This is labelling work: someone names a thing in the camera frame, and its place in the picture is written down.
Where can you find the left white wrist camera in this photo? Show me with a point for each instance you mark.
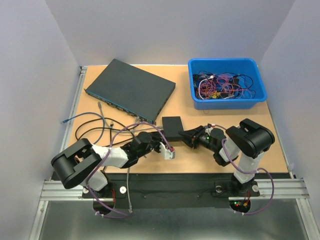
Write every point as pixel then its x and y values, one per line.
pixel 166 152

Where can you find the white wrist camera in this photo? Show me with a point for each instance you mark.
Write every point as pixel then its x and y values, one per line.
pixel 209 127
pixel 166 152

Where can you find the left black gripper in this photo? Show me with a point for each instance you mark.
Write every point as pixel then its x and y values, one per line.
pixel 158 138

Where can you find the small black switch box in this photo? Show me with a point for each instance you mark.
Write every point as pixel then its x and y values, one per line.
pixel 172 125

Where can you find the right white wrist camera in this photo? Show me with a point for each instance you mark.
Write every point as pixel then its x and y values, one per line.
pixel 209 127

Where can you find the large black network switch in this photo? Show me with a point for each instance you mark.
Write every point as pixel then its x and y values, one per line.
pixel 132 90

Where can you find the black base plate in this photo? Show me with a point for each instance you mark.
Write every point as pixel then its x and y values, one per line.
pixel 173 190

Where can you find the blue plastic bin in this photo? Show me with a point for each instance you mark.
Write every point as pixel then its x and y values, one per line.
pixel 225 83

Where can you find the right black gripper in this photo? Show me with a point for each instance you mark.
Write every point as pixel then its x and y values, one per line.
pixel 192 137

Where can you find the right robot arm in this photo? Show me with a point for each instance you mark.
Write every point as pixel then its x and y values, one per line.
pixel 242 146

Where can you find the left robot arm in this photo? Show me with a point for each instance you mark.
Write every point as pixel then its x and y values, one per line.
pixel 75 165

